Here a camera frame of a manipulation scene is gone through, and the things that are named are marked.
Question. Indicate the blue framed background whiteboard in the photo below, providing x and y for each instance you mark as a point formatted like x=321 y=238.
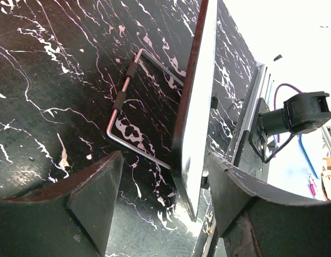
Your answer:
x=311 y=145

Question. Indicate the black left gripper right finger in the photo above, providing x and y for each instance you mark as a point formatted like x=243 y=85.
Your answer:
x=255 y=218

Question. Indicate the small white whiteboard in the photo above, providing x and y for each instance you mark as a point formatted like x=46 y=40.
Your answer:
x=192 y=119

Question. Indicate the pink capped background marker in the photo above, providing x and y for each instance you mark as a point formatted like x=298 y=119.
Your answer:
x=312 y=186

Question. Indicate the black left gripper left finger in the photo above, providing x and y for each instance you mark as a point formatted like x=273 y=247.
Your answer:
x=69 y=218

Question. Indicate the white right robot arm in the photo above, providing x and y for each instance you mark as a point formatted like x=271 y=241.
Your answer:
x=303 y=113

